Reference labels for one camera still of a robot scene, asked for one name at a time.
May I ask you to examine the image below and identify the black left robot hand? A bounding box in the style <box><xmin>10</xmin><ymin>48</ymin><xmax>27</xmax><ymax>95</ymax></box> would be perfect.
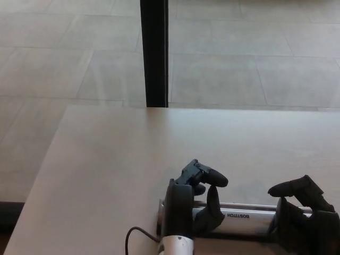
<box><xmin>161</xmin><ymin>158</ymin><xmax>229</xmax><ymax>238</ymax></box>

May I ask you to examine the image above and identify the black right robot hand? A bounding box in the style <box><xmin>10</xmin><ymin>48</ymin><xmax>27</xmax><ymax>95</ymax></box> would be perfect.
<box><xmin>267</xmin><ymin>174</ymin><xmax>340</xmax><ymax>255</ymax></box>

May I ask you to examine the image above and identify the silver black Bostitch hole punch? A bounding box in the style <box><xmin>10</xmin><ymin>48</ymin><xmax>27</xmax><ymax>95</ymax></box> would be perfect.
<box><xmin>156</xmin><ymin>199</ymin><xmax>314</xmax><ymax>243</ymax></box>

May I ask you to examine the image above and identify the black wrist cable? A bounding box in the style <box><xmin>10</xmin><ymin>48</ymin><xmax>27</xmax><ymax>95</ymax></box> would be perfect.
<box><xmin>125</xmin><ymin>226</ymin><xmax>161</xmax><ymax>255</ymax></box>

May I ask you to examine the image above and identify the black vertical window frame post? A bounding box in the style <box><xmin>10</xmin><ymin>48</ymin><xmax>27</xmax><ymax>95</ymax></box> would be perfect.
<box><xmin>139</xmin><ymin>0</ymin><xmax>170</xmax><ymax>108</ymax></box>

